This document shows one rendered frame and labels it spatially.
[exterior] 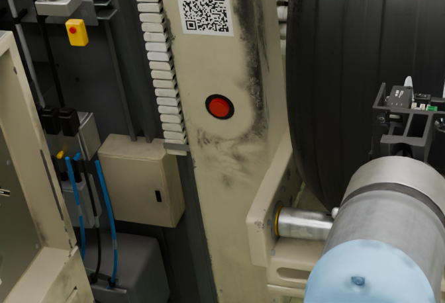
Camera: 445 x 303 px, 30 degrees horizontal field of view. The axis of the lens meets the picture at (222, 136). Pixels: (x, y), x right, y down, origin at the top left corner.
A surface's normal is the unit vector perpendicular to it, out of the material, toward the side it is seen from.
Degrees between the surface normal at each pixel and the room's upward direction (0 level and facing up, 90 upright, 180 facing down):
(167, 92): 90
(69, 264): 90
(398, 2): 57
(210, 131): 90
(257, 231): 90
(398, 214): 15
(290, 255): 0
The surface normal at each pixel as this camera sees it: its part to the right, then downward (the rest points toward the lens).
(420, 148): -0.33, 0.48
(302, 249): -0.12, -0.80
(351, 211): -0.58, -0.78
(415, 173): 0.14, -0.83
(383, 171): -0.29, -0.87
